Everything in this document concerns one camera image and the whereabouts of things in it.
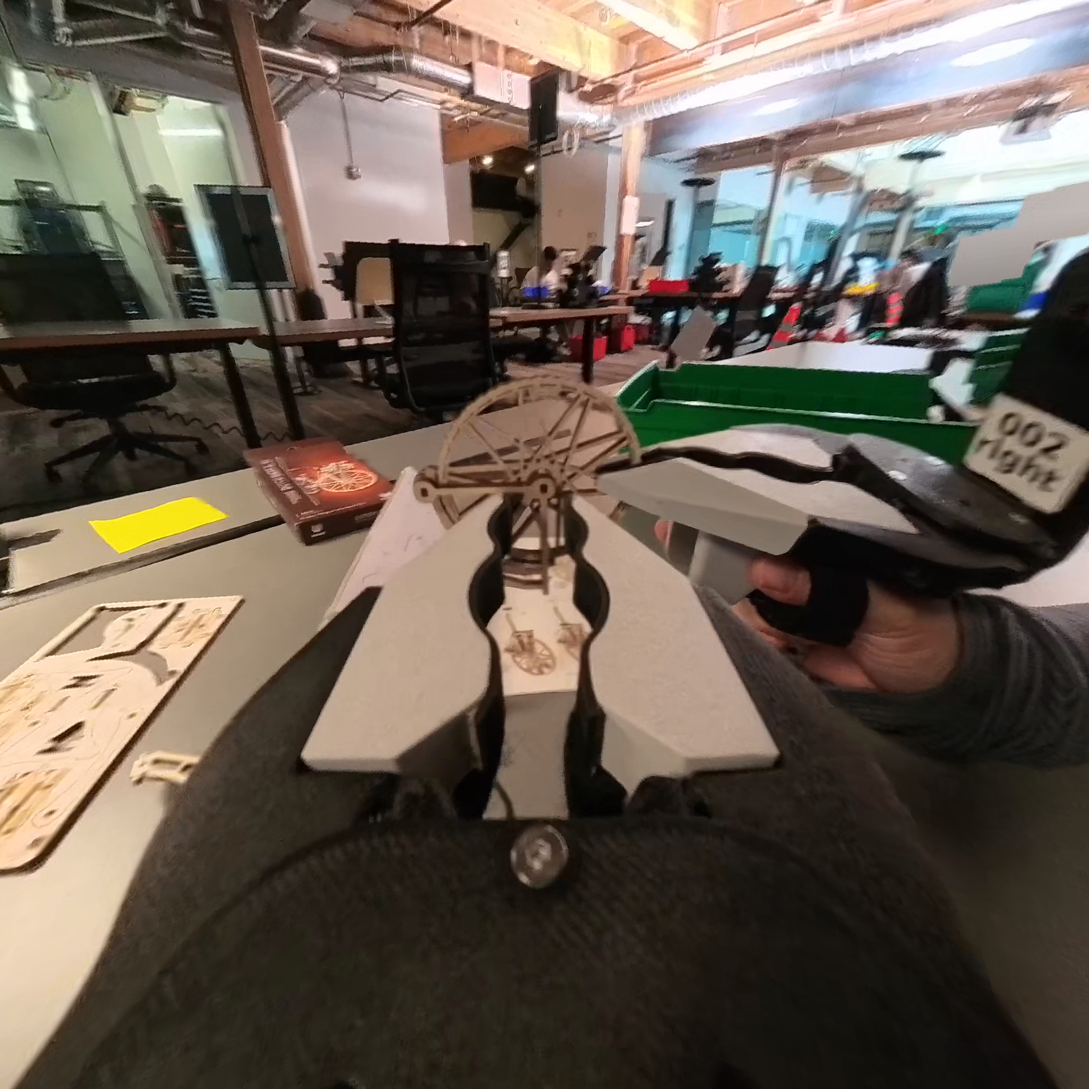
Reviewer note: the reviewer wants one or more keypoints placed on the dark wooden desk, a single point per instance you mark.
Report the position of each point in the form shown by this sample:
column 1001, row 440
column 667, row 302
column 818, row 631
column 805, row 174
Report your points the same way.
column 119, row 332

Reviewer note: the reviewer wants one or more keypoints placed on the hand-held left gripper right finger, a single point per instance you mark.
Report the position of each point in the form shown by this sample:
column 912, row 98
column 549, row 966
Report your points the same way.
column 681, row 672

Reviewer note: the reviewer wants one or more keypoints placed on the black mesh office chair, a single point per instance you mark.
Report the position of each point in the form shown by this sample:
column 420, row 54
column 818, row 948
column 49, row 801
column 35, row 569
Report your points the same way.
column 438, row 332

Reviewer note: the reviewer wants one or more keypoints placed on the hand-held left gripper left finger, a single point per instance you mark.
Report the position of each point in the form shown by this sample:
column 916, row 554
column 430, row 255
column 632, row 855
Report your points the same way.
column 408, row 664

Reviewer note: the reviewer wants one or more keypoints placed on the dark storage shelf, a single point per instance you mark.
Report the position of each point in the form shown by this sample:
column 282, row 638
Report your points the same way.
column 179, row 255

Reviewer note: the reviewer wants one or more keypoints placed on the brown model kit box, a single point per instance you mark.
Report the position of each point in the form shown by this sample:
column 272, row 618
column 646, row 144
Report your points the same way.
column 328, row 489

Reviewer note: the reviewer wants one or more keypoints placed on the yellow paper sheet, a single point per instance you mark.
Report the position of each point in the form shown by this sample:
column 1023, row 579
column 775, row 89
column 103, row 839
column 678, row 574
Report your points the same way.
column 157, row 523

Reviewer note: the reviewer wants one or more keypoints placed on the wooden laser-cut parts sheet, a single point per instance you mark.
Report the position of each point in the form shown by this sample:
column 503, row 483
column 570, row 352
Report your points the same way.
column 93, row 732

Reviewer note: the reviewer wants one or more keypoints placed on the monitor on stand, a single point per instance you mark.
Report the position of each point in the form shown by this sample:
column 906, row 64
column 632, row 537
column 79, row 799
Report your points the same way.
column 247, row 238

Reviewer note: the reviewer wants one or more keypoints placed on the black ceiling speaker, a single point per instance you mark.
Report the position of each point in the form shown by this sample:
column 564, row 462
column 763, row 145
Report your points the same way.
column 544, row 106

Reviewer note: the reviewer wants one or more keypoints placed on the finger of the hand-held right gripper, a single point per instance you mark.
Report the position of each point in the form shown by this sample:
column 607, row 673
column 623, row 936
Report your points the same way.
column 723, row 502
column 766, row 438

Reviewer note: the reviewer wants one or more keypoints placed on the black swivel office chair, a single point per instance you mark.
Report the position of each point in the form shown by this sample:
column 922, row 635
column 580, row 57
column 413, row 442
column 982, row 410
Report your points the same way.
column 76, row 340

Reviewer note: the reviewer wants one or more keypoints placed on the white instruction booklet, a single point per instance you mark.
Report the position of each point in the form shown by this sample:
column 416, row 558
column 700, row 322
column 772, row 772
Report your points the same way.
column 532, row 646

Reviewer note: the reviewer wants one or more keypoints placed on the person's right hand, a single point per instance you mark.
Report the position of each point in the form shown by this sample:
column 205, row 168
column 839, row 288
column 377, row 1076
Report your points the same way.
column 902, row 646

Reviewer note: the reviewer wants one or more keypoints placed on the wooden spoked wheel assembly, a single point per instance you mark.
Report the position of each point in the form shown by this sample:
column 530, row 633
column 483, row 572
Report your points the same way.
column 536, row 442

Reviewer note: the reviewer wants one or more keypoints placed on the wooden bicycle frame model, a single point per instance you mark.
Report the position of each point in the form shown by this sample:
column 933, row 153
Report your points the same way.
column 166, row 766

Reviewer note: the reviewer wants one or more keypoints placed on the green plastic bin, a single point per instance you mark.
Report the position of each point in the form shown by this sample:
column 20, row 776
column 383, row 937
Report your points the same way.
column 766, row 408

